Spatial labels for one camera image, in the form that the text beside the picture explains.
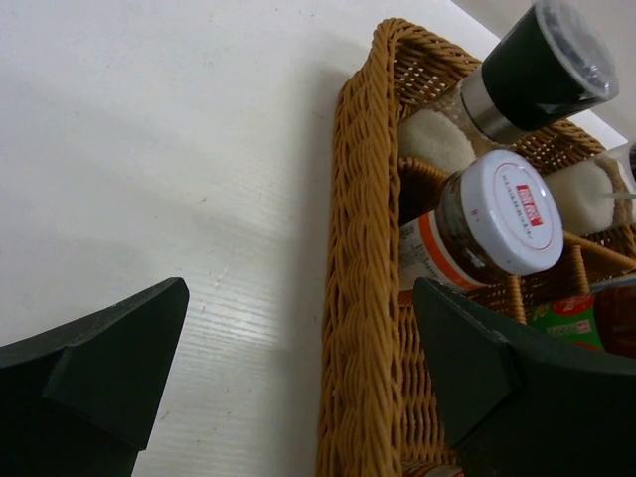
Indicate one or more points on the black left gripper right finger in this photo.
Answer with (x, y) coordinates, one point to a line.
(515, 401)

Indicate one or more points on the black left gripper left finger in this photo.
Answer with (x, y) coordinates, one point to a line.
(81, 399)

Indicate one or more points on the red ketchup bottle yellow cap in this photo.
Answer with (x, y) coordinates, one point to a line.
(600, 321)

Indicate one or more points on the orange-label spice jar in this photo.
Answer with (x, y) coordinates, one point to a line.
(494, 219)

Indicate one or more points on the black-cap glass salt bottle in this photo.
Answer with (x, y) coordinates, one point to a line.
(598, 193)

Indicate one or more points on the clear-cap salt grinder bottle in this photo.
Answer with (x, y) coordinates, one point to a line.
(551, 65)

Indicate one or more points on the white-lid brown spice jar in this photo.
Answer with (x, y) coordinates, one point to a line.
(430, 469)

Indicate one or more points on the brown wicker divided basket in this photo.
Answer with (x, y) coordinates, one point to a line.
(378, 407)

